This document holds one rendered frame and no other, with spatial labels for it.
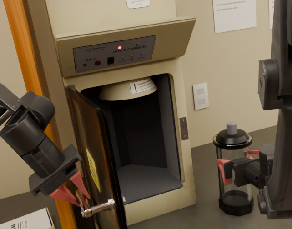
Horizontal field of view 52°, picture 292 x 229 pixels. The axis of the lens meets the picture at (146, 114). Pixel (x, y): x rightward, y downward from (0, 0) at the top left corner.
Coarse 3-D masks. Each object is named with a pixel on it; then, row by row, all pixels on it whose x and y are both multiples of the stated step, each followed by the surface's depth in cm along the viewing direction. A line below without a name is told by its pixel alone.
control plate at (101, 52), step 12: (84, 48) 66; (96, 48) 67; (108, 48) 68; (132, 48) 71; (144, 48) 72; (84, 60) 69; (96, 60) 70; (120, 60) 73; (132, 60) 75; (144, 60) 76
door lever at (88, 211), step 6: (78, 192) 60; (78, 198) 58; (84, 198) 57; (108, 198) 55; (84, 204) 55; (102, 204) 55; (108, 204) 55; (84, 210) 54; (90, 210) 54; (96, 210) 54; (84, 216) 54; (90, 216) 54
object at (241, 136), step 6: (228, 126) 83; (234, 126) 83; (222, 132) 86; (228, 132) 84; (234, 132) 83; (240, 132) 85; (216, 138) 85; (222, 138) 83; (228, 138) 82; (234, 138) 81; (240, 138) 81; (246, 138) 82
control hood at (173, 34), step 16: (192, 16) 69; (80, 32) 62; (96, 32) 63; (112, 32) 64; (128, 32) 66; (144, 32) 68; (160, 32) 69; (176, 32) 71; (64, 48) 64; (160, 48) 74; (176, 48) 76; (64, 64) 68; (128, 64) 76
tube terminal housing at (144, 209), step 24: (48, 0) 69; (72, 0) 71; (96, 0) 73; (120, 0) 74; (168, 0) 78; (72, 24) 72; (96, 24) 74; (120, 24) 76; (96, 72) 77; (120, 72) 78; (144, 72) 80; (168, 72) 82; (192, 168) 92; (168, 192) 92; (192, 192) 94; (144, 216) 91
